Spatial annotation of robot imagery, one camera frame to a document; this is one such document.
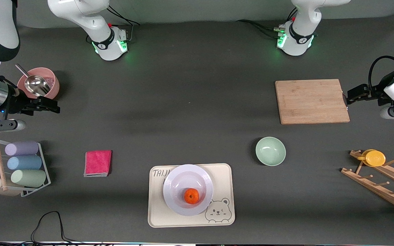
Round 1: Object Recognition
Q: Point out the white wire cup rack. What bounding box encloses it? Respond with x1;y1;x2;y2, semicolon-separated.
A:
0;138;51;197

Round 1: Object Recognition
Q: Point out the black table edge cable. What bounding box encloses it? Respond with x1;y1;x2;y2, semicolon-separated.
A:
0;211;91;246

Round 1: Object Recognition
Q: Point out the metal scoop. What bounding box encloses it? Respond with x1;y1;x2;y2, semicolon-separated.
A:
15;64;51;96

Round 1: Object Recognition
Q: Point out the beige bear print tray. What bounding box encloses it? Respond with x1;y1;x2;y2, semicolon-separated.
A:
148;163;236;228

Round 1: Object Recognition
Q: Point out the wooden cutting board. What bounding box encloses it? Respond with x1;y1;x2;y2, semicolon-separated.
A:
275;79;351;125

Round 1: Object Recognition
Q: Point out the wooden peg drying rack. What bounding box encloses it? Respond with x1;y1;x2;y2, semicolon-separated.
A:
341;150;394;215

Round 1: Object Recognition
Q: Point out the black right base cable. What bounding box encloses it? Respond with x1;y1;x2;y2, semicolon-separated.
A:
108;3;141;43

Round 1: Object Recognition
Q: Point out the orange fruit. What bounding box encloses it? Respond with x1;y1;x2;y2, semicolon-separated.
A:
184;188;200;205

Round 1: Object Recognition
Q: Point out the black base cable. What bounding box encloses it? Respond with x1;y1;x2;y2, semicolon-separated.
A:
235;7;298;39
108;3;141;43

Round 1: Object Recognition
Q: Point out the white round plate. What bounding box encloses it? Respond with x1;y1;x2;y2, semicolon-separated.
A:
163;164;214;216

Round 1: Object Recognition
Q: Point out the yellow cup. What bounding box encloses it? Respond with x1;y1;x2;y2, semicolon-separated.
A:
357;149;386;167

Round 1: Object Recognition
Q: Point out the pink folded cloth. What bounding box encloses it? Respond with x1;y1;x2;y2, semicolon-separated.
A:
83;150;112;177

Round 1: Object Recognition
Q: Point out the wooden rack rod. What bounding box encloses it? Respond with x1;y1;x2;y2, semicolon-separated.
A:
0;137;8;191

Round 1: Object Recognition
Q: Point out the purple cup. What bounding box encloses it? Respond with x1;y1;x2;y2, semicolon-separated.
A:
5;141;39;156

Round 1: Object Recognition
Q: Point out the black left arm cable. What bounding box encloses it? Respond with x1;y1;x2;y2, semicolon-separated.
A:
368;55;394;90

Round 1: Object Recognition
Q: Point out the green cup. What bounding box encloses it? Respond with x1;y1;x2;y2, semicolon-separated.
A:
11;169;47;188

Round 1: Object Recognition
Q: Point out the pink bowl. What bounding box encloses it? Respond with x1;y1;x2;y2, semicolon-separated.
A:
17;67;60;99

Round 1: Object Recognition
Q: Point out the black left base cable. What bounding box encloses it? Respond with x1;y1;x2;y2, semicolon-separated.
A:
235;7;298;39

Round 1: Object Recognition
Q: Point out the light green bowl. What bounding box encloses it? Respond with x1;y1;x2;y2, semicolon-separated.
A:
255;137;286;167

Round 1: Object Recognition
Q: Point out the blue cup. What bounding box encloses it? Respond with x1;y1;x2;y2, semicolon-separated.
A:
7;155;42;170

